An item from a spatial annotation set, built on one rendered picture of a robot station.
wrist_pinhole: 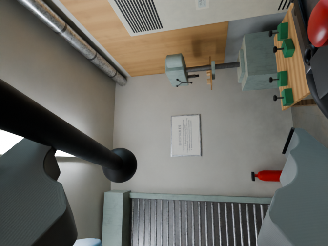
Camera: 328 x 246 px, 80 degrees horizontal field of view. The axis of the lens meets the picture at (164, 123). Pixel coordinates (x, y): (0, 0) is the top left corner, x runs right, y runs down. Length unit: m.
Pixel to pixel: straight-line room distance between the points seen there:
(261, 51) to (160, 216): 2.49
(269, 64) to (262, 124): 1.07
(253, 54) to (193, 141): 1.43
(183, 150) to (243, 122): 0.95
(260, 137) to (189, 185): 1.21
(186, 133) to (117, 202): 1.41
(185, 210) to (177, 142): 0.96
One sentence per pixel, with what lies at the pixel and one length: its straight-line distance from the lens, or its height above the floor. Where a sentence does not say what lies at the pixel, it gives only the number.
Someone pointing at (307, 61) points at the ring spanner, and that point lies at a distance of 0.24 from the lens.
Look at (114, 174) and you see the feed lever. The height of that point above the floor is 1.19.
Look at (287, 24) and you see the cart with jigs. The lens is 1.79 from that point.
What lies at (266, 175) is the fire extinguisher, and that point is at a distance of 2.91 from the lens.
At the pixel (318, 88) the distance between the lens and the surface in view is 0.21.
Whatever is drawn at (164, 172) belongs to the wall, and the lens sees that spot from 3.09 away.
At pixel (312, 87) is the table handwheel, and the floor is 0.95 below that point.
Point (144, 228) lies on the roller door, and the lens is 3.27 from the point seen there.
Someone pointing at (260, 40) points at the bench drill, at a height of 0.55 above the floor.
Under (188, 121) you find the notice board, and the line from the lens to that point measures 3.06.
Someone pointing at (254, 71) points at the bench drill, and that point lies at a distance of 2.27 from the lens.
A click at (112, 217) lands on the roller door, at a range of 3.16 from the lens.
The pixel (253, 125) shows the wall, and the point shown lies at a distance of 3.10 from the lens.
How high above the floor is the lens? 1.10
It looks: 13 degrees up
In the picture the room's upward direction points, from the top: 93 degrees counter-clockwise
